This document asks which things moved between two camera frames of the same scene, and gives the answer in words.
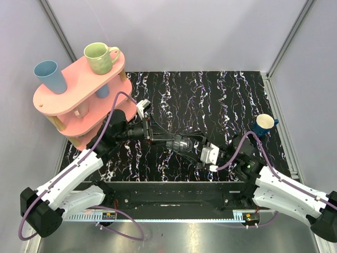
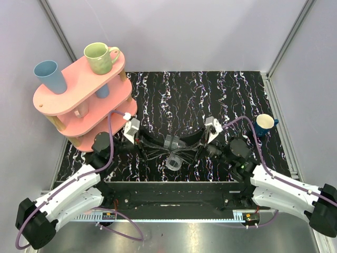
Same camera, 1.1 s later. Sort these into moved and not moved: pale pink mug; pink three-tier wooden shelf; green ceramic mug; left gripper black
Moved: left gripper black
Not moved: pale pink mug; pink three-tier wooden shelf; green ceramic mug
